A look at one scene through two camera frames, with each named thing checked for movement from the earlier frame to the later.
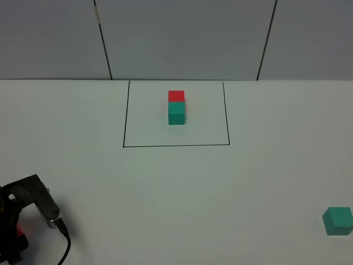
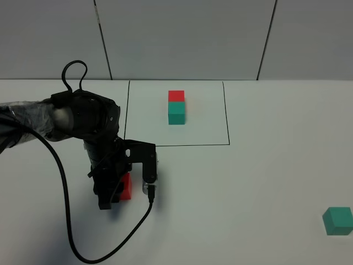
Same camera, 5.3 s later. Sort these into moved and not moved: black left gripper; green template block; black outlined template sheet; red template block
Moved: black left gripper
Not moved: black outlined template sheet; red template block; green template block
